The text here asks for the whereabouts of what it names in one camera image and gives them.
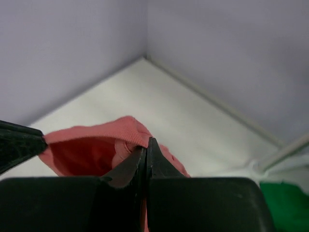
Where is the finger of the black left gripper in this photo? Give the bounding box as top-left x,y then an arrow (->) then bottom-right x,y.
0,121 -> 47,174

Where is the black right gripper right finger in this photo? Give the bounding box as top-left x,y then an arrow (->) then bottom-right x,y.
146,138 -> 275,232

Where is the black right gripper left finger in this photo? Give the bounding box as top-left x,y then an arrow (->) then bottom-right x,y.
0,147 -> 146,232

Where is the pink t shirt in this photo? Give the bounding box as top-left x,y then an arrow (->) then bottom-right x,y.
39,116 -> 189,232

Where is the green t shirt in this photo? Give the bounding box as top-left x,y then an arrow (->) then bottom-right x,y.
260,182 -> 309,232

